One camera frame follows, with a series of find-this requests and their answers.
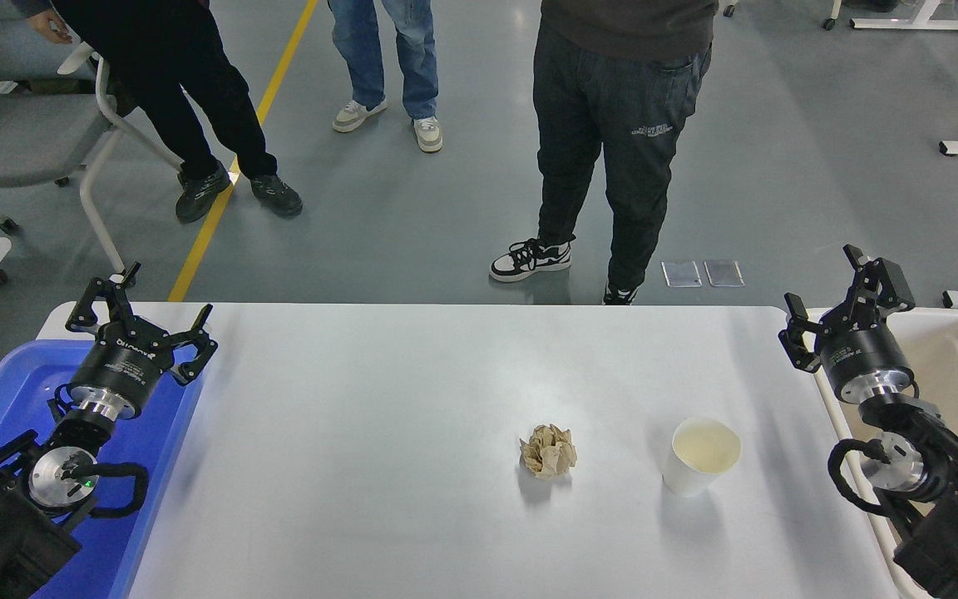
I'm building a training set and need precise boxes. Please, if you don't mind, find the blue plastic tray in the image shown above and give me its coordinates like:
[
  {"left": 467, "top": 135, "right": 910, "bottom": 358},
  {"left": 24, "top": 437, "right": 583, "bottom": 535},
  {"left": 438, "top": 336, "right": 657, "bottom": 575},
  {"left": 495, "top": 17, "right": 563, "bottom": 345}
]
[{"left": 0, "top": 339, "right": 207, "bottom": 599}]

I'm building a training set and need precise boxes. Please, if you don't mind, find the person's hand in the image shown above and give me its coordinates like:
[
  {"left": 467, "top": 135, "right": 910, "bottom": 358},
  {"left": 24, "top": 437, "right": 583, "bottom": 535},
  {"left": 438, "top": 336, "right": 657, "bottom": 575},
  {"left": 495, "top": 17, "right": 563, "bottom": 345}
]
[{"left": 27, "top": 8, "right": 72, "bottom": 45}]

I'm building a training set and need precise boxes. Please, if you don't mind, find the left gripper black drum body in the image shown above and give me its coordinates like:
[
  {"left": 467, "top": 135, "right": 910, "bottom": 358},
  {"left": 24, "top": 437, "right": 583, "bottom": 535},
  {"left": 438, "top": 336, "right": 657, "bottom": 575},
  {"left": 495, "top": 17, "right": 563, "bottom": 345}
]
[{"left": 70, "top": 326, "right": 175, "bottom": 415}]

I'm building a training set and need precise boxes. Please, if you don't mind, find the yellow floor tape line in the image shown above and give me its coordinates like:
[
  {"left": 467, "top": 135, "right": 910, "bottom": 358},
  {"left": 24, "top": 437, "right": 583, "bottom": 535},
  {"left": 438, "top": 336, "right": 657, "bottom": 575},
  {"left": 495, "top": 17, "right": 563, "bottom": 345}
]
[{"left": 167, "top": 0, "right": 319, "bottom": 302}]

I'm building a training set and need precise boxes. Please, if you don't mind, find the white paper cup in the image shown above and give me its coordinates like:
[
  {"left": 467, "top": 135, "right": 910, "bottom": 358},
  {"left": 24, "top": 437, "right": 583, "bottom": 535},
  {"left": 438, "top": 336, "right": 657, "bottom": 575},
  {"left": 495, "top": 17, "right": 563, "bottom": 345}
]
[{"left": 662, "top": 418, "right": 743, "bottom": 498}]

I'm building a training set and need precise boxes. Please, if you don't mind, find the tan paper ball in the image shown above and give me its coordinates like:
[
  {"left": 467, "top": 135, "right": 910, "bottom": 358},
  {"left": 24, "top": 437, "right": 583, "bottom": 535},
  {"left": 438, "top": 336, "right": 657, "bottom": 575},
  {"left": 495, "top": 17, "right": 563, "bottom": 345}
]
[{"left": 519, "top": 424, "right": 578, "bottom": 481}]

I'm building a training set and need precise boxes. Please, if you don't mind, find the grey chair with white frame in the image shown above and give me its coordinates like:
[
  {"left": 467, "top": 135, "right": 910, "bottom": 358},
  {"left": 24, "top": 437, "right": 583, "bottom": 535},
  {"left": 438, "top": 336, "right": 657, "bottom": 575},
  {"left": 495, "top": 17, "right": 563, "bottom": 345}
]
[{"left": 0, "top": 0, "right": 185, "bottom": 284}]

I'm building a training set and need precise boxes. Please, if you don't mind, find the dark green jacket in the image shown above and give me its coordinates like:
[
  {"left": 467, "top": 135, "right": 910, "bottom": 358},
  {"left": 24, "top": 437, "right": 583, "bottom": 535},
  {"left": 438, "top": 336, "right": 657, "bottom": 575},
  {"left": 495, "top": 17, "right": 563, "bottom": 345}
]
[{"left": 95, "top": 54, "right": 139, "bottom": 117}]

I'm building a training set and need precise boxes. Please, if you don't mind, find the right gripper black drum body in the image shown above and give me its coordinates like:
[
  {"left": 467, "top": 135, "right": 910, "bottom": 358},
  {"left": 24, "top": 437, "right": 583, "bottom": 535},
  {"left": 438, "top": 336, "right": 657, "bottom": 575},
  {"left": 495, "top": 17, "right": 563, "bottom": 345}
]
[{"left": 816, "top": 321, "right": 916, "bottom": 403}]

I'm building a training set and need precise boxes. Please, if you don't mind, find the white desk frame with casters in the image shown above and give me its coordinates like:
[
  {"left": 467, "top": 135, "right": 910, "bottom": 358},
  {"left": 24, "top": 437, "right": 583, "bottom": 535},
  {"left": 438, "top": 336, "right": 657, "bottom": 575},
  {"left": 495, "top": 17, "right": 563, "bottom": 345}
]
[{"left": 822, "top": 0, "right": 958, "bottom": 32}]

